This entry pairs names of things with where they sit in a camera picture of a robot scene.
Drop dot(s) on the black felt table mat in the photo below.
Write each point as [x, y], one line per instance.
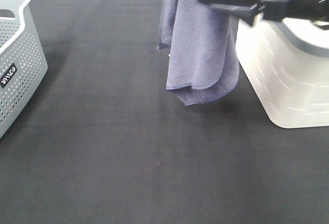
[102, 141]

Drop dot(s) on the grey perforated plastic basket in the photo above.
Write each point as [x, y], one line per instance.
[23, 63]

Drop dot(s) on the white plastic basket grey rim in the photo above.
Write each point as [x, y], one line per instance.
[287, 66]

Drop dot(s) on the blue-grey microfibre towel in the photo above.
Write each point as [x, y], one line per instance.
[203, 66]

